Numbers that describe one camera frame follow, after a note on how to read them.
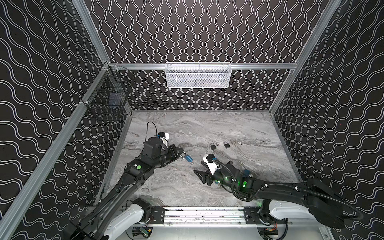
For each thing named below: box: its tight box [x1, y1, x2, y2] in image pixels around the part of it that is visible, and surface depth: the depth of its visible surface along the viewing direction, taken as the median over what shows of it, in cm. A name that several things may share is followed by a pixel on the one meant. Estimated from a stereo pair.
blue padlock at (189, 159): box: [183, 154, 195, 165], surface depth 76 cm
